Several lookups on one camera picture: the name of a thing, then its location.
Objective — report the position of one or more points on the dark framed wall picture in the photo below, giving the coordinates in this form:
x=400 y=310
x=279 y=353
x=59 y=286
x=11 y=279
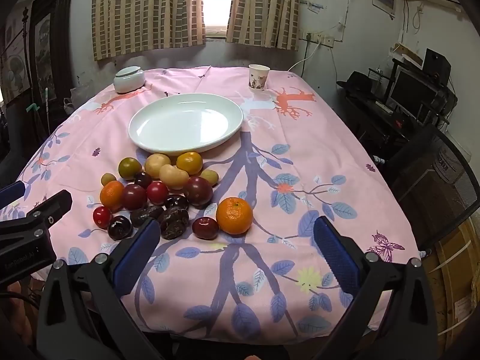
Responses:
x=48 y=45

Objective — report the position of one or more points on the large purple-red plum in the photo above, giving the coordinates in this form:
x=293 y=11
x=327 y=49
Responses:
x=197 y=190

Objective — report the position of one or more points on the round yellow potato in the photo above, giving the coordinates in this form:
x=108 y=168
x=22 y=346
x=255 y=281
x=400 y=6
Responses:
x=155 y=164

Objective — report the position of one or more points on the white wall socket strip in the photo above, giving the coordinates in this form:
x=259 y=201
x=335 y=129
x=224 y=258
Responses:
x=318 y=38

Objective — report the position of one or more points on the narrow brown checked curtain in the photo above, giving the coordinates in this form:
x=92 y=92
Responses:
x=262 y=7

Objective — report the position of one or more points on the small dark plum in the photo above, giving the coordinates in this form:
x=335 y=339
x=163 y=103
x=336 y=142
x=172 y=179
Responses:
x=143 y=180

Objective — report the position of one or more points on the pale green lidded ceramic jar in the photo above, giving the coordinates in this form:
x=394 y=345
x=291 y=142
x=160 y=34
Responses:
x=129 y=80

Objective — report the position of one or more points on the white oval plate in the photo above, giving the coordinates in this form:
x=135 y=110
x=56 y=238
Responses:
x=187 y=120

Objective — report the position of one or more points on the black hat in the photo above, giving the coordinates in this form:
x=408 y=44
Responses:
x=356 y=81

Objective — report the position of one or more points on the green mandarin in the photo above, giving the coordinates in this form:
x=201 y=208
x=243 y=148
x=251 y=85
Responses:
x=129 y=168

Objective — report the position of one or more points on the black mesh office chair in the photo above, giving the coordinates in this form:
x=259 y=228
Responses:
x=438 y=180

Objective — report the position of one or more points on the wide brown checked curtain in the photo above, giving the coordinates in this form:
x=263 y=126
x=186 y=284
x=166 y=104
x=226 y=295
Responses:
x=146 y=11

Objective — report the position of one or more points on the dark purple plum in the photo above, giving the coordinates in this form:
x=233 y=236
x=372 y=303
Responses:
x=176 y=201

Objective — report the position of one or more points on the window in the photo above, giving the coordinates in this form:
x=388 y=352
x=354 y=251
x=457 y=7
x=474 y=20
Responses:
x=217 y=0

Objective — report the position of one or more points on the clear plastic bag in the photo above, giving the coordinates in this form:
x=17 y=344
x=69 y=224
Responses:
x=77 y=99

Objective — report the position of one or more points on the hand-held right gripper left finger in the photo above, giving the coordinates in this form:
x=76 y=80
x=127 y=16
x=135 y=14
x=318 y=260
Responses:
x=137 y=257

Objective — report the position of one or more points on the printed paper cup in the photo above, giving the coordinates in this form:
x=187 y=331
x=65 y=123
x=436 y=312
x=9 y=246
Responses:
x=258 y=77

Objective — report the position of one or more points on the pink printed tablecloth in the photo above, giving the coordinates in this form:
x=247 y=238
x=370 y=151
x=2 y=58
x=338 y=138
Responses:
x=318 y=157

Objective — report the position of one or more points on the black speaker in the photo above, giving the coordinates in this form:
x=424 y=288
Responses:
x=437 y=65

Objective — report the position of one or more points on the small red cherry tomato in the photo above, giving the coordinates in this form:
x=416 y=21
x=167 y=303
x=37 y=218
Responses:
x=101 y=216

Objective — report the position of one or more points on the brown cardboard box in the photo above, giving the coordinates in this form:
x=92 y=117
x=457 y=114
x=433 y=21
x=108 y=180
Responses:
x=457 y=277

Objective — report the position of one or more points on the dark red cherry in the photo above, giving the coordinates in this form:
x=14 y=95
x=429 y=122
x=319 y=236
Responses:
x=205 y=228

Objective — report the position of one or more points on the kidney-shaped yellow potato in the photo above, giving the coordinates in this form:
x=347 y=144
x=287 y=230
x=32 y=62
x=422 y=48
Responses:
x=173 y=177

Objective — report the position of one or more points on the small yellow-green fruit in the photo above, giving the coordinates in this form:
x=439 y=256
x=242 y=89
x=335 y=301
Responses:
x=108 y=179
x=209 y=177

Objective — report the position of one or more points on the red plum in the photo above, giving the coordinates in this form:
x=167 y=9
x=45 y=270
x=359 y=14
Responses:
x=134 y=197

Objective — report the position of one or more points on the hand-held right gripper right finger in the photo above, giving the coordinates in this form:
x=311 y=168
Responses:
x=337 y=257

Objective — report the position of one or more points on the rough dark brown fruit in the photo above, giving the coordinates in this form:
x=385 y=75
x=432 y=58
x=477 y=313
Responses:
x=173 y=225
x=144 y=215

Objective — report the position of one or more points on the white wall electrical panel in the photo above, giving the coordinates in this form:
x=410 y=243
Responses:
x=384 y=0

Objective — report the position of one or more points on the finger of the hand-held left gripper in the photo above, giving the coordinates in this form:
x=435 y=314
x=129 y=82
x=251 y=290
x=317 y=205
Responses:
x=11 y=194
x=54 y=204

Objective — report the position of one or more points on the black monitor and electronics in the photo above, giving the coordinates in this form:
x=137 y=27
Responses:
x=375 y=120

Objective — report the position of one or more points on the computer monitor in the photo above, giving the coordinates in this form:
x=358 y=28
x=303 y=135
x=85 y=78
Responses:
x=410 y=92

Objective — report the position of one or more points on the large orange mandarin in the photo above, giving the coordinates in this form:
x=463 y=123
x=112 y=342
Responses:
x=234 y=215

